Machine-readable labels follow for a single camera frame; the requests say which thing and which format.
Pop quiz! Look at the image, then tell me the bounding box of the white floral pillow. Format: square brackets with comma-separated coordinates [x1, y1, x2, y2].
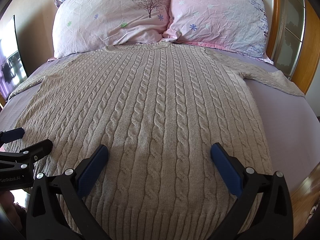
[52, 0, 170, 59]

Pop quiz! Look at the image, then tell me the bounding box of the dark framed window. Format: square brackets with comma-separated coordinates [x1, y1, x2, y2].
[0, 16, 27, 100]

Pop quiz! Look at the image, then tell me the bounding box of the wooden headboard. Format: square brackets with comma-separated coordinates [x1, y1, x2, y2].
[266, 0, 319, 94]

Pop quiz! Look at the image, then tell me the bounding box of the pink floral pillow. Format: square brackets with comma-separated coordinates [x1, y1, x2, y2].
[163, 0, 270, 62]

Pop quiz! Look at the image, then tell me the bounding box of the lilac bed sheet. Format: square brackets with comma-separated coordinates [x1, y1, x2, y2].
[1, 49, 319, 192]

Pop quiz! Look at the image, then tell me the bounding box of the beige cable knit sweater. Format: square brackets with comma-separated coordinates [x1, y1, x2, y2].
[8, 42, 302, 239]

